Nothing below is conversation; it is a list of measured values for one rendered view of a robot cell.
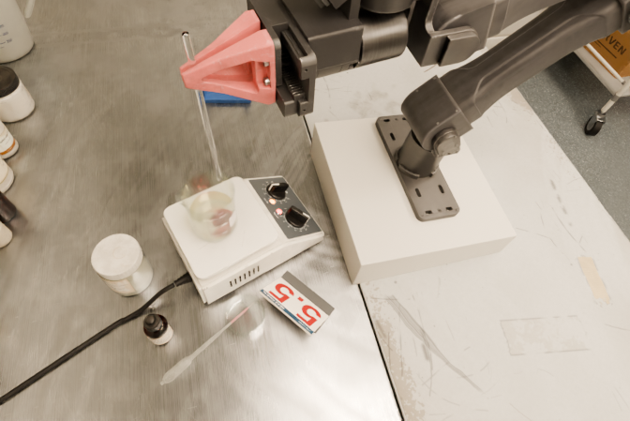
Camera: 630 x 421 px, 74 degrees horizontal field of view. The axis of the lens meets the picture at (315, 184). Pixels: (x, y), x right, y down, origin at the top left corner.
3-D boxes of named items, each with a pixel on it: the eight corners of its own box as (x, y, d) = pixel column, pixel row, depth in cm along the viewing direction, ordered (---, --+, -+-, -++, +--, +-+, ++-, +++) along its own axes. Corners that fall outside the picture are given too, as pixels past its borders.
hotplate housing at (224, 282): (281, 183, 71) (282, 154, 64) (324, 242, 65) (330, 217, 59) (155, 243, 63) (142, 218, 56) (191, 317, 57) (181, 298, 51)
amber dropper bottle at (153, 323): (146, 330, 56) (132, 314, 50) (168, 318, 57) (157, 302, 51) (155, 350, 54) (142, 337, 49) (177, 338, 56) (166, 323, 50)
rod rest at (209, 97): (251, 91, 83) (250, 77, 80) (251, 103, 81) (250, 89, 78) (200, 91, 82) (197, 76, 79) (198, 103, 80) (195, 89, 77)
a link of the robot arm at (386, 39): (357, 22, 34) (428, 5, 36) (328, -18, 36) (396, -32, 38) (346, 83, 40) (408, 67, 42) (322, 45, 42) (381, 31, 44)
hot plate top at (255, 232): (240, 177, 61) (239, 173, 61) (281, 240, 56) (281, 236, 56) (161, 212, 57) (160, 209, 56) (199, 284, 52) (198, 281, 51)
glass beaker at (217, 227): (232, 199, 59) (227, 163, 52) (245, 237, 55) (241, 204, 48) (182, 213, 57) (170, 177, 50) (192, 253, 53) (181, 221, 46)
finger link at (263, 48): (181, 66, 31) (298, 37, 33) (159, 10, 34) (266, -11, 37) (198, 127, 36) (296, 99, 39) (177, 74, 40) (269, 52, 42)
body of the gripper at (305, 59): (295, 63, 32) (380, 41, 34) (251, -10, 37) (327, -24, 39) (294, 120, 37) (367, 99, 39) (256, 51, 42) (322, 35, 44)
